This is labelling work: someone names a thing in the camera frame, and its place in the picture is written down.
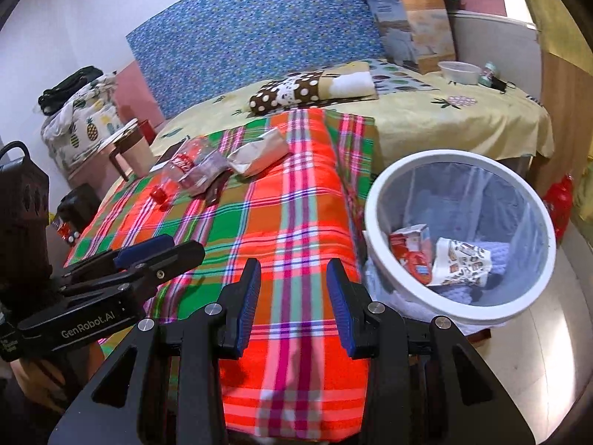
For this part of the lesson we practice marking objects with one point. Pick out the black bag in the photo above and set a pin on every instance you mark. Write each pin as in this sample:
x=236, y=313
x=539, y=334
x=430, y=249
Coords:
x=69, y=85

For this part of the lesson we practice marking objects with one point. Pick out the bedding package box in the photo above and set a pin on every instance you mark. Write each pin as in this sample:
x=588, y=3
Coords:
x=417, y=23

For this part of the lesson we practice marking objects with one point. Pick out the dark red box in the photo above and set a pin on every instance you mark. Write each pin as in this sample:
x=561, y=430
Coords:
x=147, y=132

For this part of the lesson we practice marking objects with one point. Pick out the yellow curtain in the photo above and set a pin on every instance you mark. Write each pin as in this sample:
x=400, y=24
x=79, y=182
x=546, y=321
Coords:
x=556, y=18

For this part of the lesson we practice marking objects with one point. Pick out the pink strawberry milk carton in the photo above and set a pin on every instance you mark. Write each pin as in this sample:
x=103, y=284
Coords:
x=407, y=241

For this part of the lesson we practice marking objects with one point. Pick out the small black object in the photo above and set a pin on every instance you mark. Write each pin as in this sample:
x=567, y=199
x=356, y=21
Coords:
x=498, y=84

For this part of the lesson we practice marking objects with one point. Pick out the brown polka dot pillow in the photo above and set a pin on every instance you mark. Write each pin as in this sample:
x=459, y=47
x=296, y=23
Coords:
x=296, y=88

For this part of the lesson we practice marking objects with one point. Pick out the pink storage box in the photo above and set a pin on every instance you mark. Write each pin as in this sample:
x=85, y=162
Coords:
x=88, y=167

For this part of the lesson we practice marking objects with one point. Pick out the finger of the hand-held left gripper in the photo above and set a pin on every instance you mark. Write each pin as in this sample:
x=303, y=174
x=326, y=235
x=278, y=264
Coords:
x=176, y=257
x=143, y=248

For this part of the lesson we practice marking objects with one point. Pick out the red plastic wrapper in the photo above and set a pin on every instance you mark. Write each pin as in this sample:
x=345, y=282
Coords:
x=414, y=264

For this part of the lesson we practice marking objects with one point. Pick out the small can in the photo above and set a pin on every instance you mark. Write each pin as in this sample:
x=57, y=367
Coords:
x=486, y=74

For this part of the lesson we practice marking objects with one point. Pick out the yellow pineapple print bedsheet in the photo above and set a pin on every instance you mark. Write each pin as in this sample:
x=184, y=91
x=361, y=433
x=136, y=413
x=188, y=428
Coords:
x=440, y=116

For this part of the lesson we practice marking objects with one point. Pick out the pink mug with brown lid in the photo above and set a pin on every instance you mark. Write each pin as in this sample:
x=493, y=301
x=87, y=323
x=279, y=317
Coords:
x=136, y=153

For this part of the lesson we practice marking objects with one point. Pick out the red plastic bag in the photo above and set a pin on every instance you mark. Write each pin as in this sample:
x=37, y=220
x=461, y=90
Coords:
x=558, y=204

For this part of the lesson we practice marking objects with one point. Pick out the crumpled white paper bag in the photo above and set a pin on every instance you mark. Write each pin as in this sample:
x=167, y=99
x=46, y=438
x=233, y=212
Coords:
x=259, y=153

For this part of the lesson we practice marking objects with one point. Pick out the pineapple print quilt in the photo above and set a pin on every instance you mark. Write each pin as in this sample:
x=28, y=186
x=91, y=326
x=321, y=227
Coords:
x=88, y=125

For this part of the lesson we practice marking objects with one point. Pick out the white mesh trash bin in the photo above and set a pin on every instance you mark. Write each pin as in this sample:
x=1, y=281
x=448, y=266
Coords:
x=407, y=294

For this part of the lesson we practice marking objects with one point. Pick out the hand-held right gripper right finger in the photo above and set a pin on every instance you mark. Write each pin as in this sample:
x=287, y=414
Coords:
x=340, y=310

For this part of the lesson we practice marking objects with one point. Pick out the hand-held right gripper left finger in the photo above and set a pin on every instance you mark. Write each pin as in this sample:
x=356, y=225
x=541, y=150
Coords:
x=248, y=306

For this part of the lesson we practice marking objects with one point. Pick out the small snack wrapper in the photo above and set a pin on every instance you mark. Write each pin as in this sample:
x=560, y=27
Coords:
x=217, y=190

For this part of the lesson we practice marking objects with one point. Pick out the white cabinet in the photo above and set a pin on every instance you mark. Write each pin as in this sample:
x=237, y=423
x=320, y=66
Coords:
x=491, y=41

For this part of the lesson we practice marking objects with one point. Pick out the blue floral headboard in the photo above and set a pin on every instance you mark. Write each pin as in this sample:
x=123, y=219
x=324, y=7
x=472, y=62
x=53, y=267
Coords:
x=255, y=28

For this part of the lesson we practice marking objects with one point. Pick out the white bowl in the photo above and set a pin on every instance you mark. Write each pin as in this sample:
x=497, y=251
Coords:
x=458, y=74

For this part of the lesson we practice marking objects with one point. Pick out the wooden cabinet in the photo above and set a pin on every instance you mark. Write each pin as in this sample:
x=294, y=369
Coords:
x=560, y=102

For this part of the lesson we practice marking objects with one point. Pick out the clear plastic bottle red cap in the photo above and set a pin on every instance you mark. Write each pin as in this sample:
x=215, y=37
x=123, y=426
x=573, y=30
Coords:
x=194, y=167

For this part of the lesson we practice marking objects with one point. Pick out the printed snack packet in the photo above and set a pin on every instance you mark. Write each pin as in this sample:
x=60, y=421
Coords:
x=463, y=259

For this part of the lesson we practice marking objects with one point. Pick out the plaid blanket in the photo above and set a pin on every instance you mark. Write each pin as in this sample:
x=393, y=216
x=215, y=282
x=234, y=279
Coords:
x=278, y=222

